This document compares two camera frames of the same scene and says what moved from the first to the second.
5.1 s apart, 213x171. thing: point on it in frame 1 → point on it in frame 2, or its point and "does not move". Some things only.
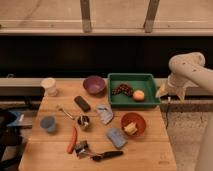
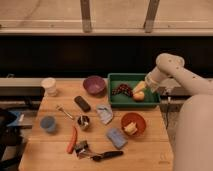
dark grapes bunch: [122, 88] does not move
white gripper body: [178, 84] → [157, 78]
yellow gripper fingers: [162, 91] → [139, 87]
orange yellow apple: [138, 94] does not move
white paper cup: [50, 86] does not move
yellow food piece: [131, 128] does not move
